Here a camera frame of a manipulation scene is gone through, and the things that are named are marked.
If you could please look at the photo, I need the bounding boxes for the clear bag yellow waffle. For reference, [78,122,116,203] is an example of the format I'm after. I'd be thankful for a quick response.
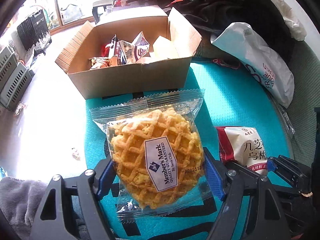
[91,89,211,223]

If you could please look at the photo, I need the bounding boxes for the black folded panel heater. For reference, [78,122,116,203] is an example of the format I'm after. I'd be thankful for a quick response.
[17,9,52,55]

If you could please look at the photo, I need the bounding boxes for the grey fleece blanket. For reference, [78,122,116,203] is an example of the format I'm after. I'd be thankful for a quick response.
[0,175,83,240]

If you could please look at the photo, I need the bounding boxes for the red gold snack packet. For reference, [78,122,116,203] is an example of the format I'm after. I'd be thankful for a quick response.
[100,43,112,57]

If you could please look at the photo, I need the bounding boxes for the white puffy jacket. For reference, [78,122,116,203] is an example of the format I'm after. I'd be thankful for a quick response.
[271,0,307,41]

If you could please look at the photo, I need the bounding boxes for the grey green plastic crate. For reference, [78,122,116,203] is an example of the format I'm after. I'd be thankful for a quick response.
[0,46,17,91]

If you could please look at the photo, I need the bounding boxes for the white red plum snack bag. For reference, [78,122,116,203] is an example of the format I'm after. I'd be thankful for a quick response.
[216,126,268,175]

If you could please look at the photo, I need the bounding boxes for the dark brown snack packet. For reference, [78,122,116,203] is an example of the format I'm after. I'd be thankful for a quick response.
[118,31,150,64]

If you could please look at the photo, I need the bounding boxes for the pile of dark clothes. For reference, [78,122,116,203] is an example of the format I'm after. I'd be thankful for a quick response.
[156,0,295,62]

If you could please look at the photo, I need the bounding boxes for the small red wrapper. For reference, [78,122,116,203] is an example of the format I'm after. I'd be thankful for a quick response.
[212,59,241,69]

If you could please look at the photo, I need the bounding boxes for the teal foam mat black print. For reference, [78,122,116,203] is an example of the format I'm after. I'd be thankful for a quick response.
[100,62,291,239]

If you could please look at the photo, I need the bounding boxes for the brown cardboard box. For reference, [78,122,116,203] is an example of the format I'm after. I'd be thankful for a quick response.
[55,5,202,99]

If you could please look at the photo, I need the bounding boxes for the white plastic shopping bag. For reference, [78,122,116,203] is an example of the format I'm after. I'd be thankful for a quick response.
[210,22,295,108]

